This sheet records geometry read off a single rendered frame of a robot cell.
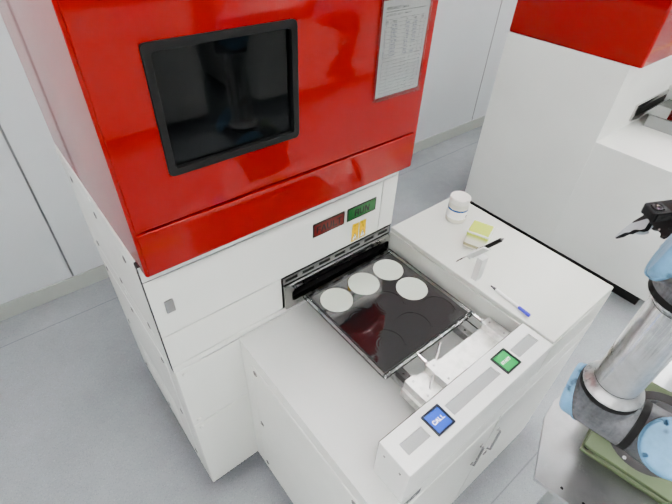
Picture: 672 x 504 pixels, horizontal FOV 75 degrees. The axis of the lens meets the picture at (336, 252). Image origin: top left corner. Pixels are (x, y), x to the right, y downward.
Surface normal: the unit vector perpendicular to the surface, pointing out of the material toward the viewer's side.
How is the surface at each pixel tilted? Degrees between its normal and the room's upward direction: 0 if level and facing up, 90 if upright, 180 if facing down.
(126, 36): 90
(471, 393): 0
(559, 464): 0
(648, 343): 93
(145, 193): 90
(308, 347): 0
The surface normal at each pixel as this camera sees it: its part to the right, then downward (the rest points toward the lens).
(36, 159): 0.63, 0.53
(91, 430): 0.04, -0.76
